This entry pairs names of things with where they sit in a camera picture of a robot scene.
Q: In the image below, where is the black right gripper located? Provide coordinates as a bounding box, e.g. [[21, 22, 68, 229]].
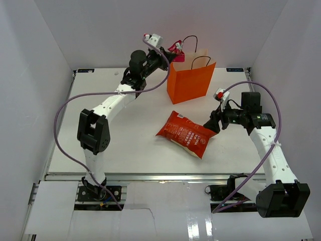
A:
[[204, 100, 247, 134]]

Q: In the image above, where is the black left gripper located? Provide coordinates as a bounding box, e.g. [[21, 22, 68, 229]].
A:
[[141, 47, 176, 80]]

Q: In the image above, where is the red candy wrapper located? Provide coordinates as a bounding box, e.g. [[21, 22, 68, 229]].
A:
[[168, 40, 185, 62]]

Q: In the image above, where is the large red chips bag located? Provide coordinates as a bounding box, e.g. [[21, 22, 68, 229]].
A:
[[156, 111, 217, 159]]

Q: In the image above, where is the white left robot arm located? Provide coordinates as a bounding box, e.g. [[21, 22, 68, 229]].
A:
[[77, 47, 177, 200]]

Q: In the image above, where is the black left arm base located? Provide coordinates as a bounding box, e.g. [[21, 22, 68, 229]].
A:
[[77, 177, 122, 204]]

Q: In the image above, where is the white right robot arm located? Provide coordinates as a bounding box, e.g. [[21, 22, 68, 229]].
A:
[[204, 88, 310, 218]]

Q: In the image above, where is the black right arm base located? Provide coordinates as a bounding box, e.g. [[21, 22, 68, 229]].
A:
[[204, 173, 247, 201]]

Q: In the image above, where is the orange paper bag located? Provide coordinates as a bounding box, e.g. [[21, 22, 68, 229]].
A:
[[167, 45, 216, 104]]

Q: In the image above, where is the white front cover board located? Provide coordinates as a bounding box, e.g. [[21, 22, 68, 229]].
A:
[[25, 181, 312, 240]]

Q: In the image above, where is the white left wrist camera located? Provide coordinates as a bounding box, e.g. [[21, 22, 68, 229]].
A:
[[144, 34, 163, 49]]

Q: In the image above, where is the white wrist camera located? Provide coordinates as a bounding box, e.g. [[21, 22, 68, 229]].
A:
[[213, 88, 230, 111], [144, 34, 163, 49]]

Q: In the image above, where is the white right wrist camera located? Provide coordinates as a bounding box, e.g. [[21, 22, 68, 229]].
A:
[[213, 88, 230, 111]]

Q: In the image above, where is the aluminium front table rail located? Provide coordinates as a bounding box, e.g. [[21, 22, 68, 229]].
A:
[[30, 173, 284, 209]]

